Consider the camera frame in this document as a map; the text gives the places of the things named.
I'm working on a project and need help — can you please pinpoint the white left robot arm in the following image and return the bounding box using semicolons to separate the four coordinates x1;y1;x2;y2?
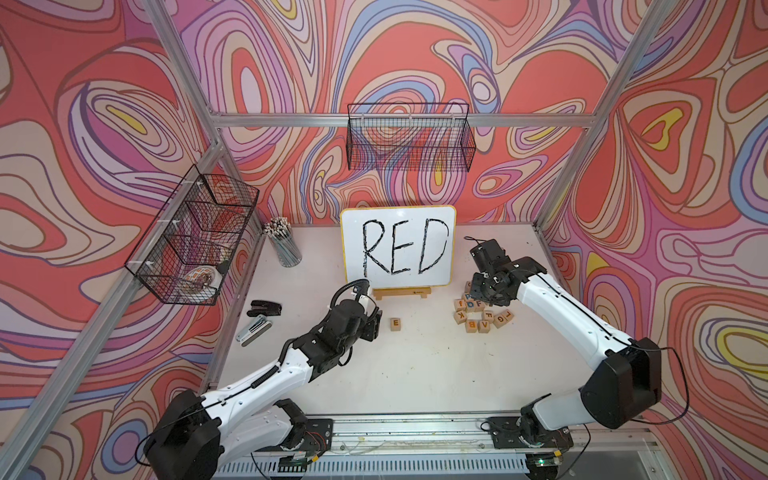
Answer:
141;294;382;479

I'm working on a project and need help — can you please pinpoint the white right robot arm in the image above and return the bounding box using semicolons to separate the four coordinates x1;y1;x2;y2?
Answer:
470;239;662;447

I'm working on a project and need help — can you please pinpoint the wooden whiteboard stand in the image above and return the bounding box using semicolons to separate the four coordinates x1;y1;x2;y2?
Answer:
373;287;432;300

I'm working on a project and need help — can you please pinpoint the black stapler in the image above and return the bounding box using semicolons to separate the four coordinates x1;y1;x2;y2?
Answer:
246;300;282;318

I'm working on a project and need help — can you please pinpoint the yellow framed whiteboard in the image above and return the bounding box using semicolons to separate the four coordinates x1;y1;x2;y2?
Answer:
340;205;457;289

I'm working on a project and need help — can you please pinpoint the cup of pencils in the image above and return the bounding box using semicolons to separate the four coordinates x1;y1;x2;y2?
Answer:
264;217;302;268

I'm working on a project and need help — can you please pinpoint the tape roll in basket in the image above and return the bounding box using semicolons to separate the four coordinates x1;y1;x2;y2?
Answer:
179;265;219;298

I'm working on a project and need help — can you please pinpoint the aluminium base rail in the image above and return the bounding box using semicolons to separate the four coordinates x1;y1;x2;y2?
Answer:
214;412;676;479

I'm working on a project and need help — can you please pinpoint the black wire basket back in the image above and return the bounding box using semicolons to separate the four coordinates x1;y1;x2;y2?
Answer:
346;100;476;172

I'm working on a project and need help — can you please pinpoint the black wire basket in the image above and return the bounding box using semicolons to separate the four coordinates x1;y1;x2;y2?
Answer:
124;166;259;306
346;100;476;172

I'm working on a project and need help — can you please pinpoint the black wire basket left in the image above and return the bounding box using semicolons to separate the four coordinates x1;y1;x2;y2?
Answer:
124;166;259;306

